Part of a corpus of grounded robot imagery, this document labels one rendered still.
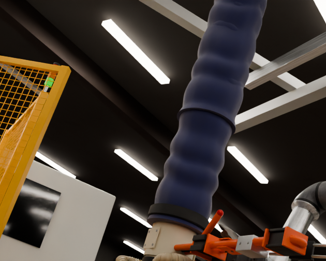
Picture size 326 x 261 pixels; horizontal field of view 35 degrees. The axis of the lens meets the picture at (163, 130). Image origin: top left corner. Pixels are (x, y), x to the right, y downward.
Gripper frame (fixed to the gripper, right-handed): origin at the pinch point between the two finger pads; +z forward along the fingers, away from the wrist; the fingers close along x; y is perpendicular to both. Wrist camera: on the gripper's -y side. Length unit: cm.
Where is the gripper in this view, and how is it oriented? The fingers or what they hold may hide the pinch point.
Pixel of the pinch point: (213, 246)
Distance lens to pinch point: 164.0
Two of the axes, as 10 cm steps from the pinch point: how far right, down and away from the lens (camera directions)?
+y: -4.9, 2.4, 8.4
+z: -8.3, -4.3, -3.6
